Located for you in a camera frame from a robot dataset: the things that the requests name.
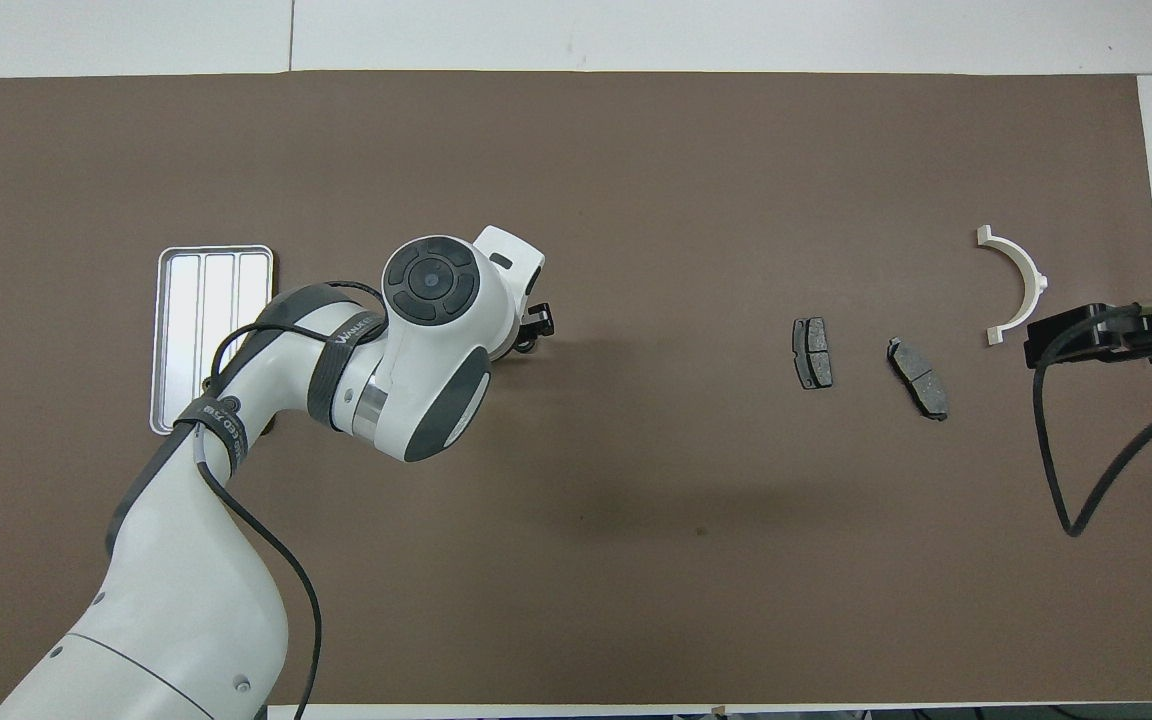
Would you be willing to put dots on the large black bearing gear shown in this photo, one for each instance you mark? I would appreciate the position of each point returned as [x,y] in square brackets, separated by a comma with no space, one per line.
[525,347]

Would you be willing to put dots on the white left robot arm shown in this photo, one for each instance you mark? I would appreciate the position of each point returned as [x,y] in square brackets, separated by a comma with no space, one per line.
[166,600]

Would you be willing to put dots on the silver metal tray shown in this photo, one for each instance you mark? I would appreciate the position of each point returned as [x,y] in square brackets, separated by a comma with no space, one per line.
[186,320]

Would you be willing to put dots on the brown table mat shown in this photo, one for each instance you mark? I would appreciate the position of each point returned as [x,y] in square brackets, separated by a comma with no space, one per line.
[636,200]

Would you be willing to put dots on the long dark grey brake pad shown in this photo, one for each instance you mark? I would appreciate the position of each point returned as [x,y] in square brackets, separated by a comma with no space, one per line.
[919,380]

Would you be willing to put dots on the short dark grey brake pad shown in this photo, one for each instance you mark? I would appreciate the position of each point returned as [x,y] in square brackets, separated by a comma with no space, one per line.
[813,353]

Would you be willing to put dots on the white curved plastic bracket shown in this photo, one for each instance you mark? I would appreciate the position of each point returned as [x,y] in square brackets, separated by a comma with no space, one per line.
[1032,295]

